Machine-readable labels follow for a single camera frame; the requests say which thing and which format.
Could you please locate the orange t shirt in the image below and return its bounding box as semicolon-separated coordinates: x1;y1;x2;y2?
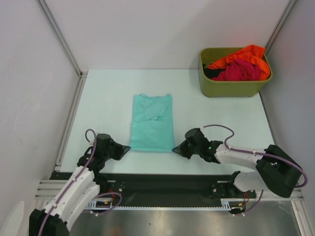
207;45;271;81

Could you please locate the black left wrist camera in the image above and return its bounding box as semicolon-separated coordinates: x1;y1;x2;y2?
96;133;111;151

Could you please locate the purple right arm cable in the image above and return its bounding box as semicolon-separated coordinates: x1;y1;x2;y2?
200;124;310;217

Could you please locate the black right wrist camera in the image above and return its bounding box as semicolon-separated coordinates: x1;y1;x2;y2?
185;128;209;146

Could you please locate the black garment in bin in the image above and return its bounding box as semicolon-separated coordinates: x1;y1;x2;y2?
202;63;225;79

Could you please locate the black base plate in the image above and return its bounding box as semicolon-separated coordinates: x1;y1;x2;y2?
96;174;244;208

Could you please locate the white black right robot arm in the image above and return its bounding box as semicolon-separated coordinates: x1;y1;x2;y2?
172;128;306;198

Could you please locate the white slotted cable duct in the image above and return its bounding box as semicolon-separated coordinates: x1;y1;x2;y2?
85;200;245;212

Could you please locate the aluminium front rail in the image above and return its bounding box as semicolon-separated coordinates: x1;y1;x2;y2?
35;180;304;201

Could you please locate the teal t shirt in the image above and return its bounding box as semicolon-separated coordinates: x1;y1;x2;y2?
129;94;175;152

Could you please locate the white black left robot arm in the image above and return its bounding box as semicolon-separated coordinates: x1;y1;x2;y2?
28;134;131;236

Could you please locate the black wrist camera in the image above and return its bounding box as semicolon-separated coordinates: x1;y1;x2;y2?
96;133;111;151
185;128;209;146

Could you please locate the aluminium corner post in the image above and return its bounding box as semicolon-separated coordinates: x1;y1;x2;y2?
265;0;299;58
36;0;87;78

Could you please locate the olive green plastic bin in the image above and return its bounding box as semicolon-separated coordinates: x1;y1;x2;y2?
199;47;273;97

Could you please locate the aluminium corner post left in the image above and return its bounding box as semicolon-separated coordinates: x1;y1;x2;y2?
36;0;87;78

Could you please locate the magenta t shirt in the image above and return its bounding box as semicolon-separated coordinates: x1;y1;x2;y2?
212;59;260;82

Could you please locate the aluminium corner post right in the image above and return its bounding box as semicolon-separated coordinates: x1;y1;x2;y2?
265;0;299;58

